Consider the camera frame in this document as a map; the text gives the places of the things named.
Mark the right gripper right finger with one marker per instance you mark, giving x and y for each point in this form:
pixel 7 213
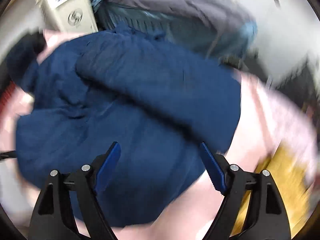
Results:
pixel 266 217

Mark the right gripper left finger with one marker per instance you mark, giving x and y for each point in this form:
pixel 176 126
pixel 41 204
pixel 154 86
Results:
pixel 67 206

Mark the dark blue large garment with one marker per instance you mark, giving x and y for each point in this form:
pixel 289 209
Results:
pixel 159 101

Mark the yellow fuzzy cloth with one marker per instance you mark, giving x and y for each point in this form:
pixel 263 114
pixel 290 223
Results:
pixel 293 171

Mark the pink polka dot bedsheet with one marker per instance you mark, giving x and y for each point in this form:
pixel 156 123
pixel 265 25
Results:
pixel 267 119

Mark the red patterned cloth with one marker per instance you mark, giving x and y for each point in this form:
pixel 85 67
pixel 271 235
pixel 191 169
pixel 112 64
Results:
pixel 6 95

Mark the beige air conditioner unit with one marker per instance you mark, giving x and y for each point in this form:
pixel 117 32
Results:
pixel 69 16

